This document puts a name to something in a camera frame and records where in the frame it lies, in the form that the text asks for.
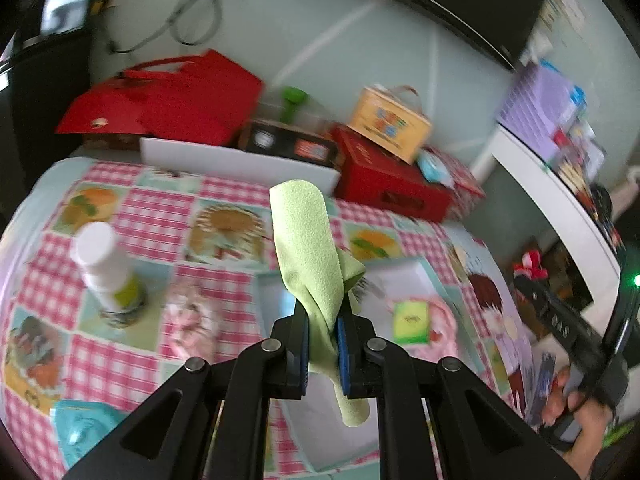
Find green tissue pack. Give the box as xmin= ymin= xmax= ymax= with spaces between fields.
xmin=392 ymin=299 xmax=431 ymax=344

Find teal cardboard tray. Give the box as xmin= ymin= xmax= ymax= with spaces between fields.
xmin=282 ymin=257 xmax=488 ymax=474

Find pink knitted cloth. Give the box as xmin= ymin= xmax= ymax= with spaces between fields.
xmin=387 ymin=296 xmax=459 ymax=363

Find pale pink floral scrunchie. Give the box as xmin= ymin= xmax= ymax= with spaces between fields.
xmin=165 ymin=280 xmax=224 ymax=363

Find light green cloth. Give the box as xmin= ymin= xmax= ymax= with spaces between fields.
xmin=269 ymin=180 xmax=370 ymax=427

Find purple cartoon packet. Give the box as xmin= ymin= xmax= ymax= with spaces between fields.
xmin=525 ymin=351 xmax=556 ymax=427

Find person right hand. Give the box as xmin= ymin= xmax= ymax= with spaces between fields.
xmin=541 ymin=366 xmax=613 ymax=479

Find white shelf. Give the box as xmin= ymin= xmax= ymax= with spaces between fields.
xmin=471 ymin=126 xmax=620 ymax=316

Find patterned red gift box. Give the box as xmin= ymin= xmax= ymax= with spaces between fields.
xmin=427 ymin=148 xmax=485 ymax=221

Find white pill bottle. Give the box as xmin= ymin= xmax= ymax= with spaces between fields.
xmin=70 ymin=221 xmax=146 ymax=327

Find checkered fruit print tablecloth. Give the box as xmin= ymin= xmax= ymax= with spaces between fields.
xmin=1 ymin=158 xmax=533 ymax=479

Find red cardboard box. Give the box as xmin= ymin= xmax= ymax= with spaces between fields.
xmin=331 ymin=124 xmax=454 ymax=223

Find teal plastic toy case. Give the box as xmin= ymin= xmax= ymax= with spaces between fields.
xmin=50 ymin=400 xmax=126 ymax=469

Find blue wet wipes pack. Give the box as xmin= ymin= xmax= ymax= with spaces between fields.
xmin=416 ymin=150 xmax=454 ymax=188

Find white foam board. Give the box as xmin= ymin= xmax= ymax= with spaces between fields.
xmin=140 ymin=138 xmax=341 ymax=196

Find purple perforated basket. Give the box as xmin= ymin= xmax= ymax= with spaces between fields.
xmin=497 ymin=61 xmax=605 ymax=181

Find black pump box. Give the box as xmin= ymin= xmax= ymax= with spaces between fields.
xmin=239 ymin=120 xmax=340 ymax=168

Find yellow children's gift case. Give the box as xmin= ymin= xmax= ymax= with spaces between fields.
xmin=347 ymin=84 xmax=432 ymax=165

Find red gift bags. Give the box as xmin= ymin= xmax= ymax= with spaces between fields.
xmin=55 ymin=50 xmax=264 ymax=146

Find black cabinet with monitor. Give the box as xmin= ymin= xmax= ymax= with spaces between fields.
xmin=1 ymin=0 xmax=94 ymax=217

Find black power cable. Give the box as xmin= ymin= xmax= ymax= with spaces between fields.
xmin=106 ymin=0 xmax=237 ymax=57

